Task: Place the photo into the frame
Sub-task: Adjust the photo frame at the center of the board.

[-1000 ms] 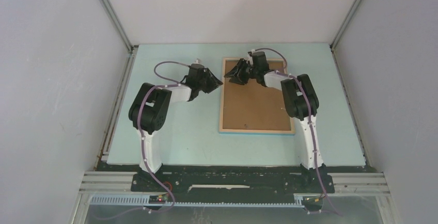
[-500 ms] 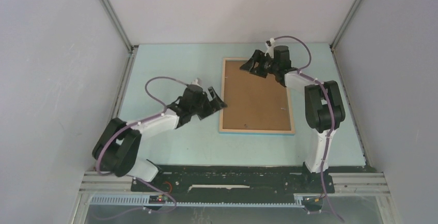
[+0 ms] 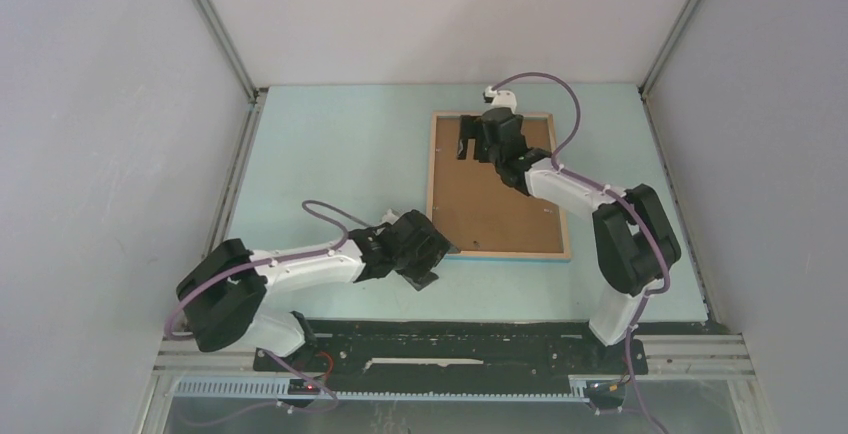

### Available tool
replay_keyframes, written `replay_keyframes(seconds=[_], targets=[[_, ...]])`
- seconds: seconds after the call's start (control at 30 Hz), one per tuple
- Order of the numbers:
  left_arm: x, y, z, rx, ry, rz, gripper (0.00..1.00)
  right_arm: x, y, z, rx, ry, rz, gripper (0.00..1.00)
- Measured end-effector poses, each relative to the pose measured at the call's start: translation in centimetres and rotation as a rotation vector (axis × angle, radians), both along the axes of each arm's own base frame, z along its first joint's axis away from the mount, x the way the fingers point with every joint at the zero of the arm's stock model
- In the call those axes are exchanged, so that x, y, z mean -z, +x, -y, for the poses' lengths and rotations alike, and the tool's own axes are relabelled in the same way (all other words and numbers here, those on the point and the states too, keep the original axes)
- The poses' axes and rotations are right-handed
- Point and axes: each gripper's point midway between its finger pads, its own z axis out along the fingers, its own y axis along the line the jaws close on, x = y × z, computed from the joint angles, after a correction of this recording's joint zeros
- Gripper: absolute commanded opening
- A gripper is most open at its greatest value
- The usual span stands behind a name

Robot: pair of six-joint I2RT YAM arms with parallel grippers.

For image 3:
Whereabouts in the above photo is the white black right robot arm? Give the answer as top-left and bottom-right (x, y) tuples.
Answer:
(457, 107), (681, 372)

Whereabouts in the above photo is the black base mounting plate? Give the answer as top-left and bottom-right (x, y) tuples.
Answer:
(286, 320), (648, 396)

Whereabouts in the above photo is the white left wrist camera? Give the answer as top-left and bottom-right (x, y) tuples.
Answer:
(380, 209), (401, 226)

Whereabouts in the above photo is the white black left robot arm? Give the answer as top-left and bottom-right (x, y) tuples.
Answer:
(176, 210), (460, 371)

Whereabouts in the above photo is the brown cardboard backing board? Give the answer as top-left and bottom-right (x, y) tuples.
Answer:
(433, 116), (566, 255)

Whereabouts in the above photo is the right aluminium corner post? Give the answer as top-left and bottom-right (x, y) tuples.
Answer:
(639, 0), (704, 100)

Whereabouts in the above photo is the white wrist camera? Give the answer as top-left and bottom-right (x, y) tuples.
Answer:
(483, 86), (517, 114)
(380, 209), (401, 226)

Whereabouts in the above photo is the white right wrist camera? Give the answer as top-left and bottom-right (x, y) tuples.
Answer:
(483, 86), (517, 114)

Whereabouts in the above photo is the aluminium corner post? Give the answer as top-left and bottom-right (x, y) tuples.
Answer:
(639, 0), (704, 100)
(192, 0), (259, 103)

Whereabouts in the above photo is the wooden picture frame with glass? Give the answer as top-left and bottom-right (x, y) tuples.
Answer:
(425, 110), (573, 262)

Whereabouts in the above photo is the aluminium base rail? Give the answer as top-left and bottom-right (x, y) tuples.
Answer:
(153, 331), (758, 406)

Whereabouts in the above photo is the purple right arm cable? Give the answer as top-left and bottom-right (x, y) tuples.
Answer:
(490, 71), (672, 434)

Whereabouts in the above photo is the left aluminium corner post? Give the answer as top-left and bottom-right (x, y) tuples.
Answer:
(192, 0), (259, 103)

